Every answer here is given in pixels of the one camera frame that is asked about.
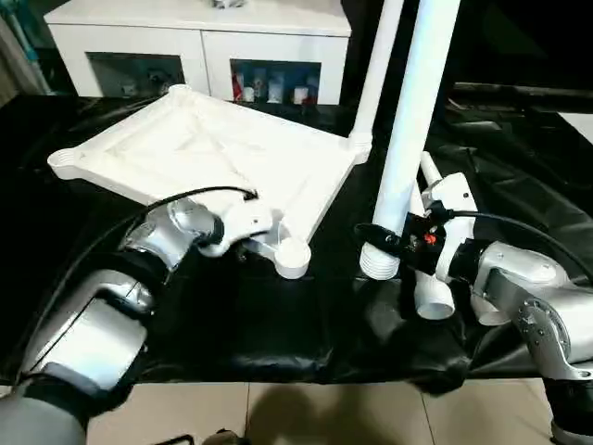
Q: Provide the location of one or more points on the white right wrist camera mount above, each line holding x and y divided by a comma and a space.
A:
456, 199

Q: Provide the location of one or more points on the small white cup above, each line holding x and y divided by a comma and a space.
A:
248, 94

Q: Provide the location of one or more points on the white mug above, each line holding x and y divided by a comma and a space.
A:
300, 95

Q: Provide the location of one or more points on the white printed carton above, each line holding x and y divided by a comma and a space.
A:
275, 90

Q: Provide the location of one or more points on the white cabinet with glass doors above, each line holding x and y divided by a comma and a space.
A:
139, 32

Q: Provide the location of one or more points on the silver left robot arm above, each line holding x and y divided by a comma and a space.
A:
92, 324

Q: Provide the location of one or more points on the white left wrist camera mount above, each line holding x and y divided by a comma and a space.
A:
245, 222

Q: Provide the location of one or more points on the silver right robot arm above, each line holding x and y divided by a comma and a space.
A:
533, 287

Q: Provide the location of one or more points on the black horizontal bar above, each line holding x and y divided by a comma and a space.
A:
523, 89

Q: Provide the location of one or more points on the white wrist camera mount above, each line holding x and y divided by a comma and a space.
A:
245, 222
456, 199

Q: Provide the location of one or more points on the white plastic table top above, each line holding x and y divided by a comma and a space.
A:
194, 148

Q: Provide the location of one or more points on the black metal frame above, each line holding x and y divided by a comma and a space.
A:
176, 439

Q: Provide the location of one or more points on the patterned mug on cabinet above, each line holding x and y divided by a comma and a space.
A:
227, 3

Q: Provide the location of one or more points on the teal white pole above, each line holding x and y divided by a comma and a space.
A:
28, 55

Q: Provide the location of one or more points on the white flat board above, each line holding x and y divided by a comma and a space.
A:
581, 125

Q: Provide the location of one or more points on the black plastic mat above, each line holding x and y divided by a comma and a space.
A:
287, 324

